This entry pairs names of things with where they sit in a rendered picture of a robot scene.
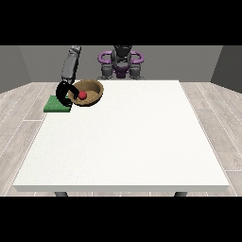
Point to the grey robot trunk purple rings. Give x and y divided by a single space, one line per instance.
121 67

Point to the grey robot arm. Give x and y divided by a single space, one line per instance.
70 67

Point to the dark table leg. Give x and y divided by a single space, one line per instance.
61 194
180 194

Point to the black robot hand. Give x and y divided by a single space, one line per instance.
62 92

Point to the brown wooden bowl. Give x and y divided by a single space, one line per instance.
92 94

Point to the small red ball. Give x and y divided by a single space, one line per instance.
82 95

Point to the green square pad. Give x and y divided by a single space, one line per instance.
55 106

